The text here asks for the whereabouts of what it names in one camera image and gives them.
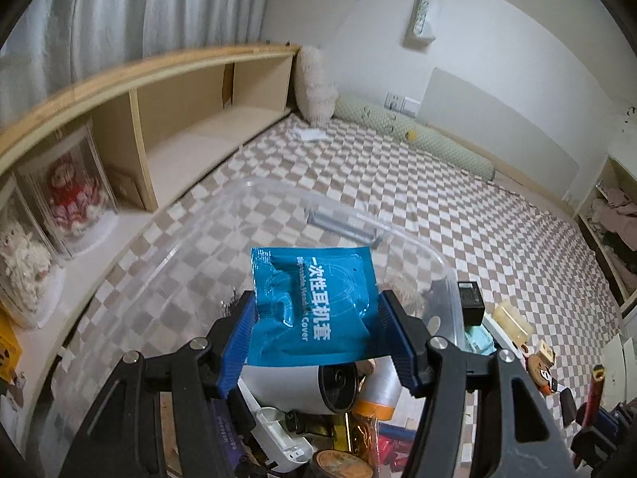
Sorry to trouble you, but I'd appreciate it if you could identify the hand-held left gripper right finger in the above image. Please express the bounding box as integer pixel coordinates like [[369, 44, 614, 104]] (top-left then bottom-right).
[[377, 290, 578, 478]]

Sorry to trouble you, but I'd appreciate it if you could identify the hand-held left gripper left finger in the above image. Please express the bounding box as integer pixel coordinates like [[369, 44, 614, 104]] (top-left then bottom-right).
[[57, 291, 257, 478]]

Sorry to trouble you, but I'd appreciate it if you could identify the blue foil packet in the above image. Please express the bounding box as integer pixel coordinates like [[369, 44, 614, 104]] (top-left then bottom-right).
[[249, 246, 381, 366]]

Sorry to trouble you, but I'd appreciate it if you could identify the clear plastic storage container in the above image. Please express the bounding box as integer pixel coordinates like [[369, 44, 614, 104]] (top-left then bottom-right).
[[27, 175, 466, 478]]

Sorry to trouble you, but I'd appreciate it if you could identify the red and yellow tube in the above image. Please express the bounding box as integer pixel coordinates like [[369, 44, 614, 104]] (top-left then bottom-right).
[[588, 364, 606, 426]]

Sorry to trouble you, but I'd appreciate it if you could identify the bottle with orange band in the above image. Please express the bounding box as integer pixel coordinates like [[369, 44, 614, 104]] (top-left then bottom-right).
[[356, 358, 401, 421]]

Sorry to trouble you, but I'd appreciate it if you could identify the black cylinder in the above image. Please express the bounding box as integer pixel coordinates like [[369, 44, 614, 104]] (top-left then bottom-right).
[[560, 388, 578, 426]]

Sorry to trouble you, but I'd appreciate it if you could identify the white and black projector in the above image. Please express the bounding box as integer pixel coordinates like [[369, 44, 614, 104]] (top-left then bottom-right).
[[239, 361, 359, 414]]

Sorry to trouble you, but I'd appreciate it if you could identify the white board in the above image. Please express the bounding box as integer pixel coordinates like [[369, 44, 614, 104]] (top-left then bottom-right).
[[604, 333, 637, 409]]

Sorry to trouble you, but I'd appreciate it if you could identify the teal tissue packet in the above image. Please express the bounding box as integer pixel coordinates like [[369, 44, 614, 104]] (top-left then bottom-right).
[[465, 326, 498, 354]]

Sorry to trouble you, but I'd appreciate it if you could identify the black box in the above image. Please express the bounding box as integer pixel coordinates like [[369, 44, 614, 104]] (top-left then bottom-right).
[[457, 280, 486, 327]]

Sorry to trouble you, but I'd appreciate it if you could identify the brown bear coaster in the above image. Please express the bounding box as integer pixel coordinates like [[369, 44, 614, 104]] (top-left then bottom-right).
[[528, 353, 558, 394]]

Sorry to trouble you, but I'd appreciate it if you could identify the white plastic device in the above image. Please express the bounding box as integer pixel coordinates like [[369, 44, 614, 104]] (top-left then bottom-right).
[[254, 406, 314, 474]]

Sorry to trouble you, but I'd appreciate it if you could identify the checkered bedsheet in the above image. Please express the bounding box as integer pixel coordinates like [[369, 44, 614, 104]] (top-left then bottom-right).
[[64, 114, 637, 459]]

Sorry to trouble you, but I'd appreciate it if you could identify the green bolster pillow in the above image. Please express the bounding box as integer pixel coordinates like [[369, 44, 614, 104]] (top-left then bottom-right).
[[332, 97, 498, 180]]

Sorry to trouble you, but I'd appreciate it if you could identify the pile of clothes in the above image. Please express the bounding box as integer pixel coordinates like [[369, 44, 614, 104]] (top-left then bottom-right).
[[592, 184, 637, 264]]

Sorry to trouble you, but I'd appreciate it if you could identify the wooden shelf unit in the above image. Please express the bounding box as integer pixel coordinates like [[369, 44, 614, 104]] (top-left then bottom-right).
[[0, 42, 302, 389]]

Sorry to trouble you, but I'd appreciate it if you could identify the red doll display case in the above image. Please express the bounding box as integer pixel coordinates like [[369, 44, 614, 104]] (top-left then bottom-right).
[[20, 124, 120, 255]]

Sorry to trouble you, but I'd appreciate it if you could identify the yellow box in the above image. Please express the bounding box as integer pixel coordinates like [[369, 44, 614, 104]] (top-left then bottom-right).
[[0, 309, 23, 384]]

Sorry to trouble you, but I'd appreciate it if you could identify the white doll display case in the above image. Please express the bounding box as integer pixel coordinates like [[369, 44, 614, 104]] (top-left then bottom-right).
[[0, 179, 65, 329]]

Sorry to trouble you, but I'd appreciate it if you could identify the white headboard panel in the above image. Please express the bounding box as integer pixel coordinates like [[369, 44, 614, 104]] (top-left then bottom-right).
[[423, 66, 582, 180]]

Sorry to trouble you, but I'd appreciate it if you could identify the wooden wardrobe shelf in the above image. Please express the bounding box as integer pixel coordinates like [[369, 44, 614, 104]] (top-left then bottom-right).
[[574, 154, 637, 310]]

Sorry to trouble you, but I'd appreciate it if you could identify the fluffy white pillow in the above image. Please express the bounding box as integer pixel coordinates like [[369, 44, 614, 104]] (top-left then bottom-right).
[[295, 46, 339, 125]]

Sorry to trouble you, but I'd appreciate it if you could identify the hanging white bag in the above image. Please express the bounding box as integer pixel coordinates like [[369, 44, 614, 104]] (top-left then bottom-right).
[[404, 0, 441, 49]]

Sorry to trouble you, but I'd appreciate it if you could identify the grey curtain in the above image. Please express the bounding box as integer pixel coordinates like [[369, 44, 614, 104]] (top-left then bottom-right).
[[0, 0, 274, 125]]

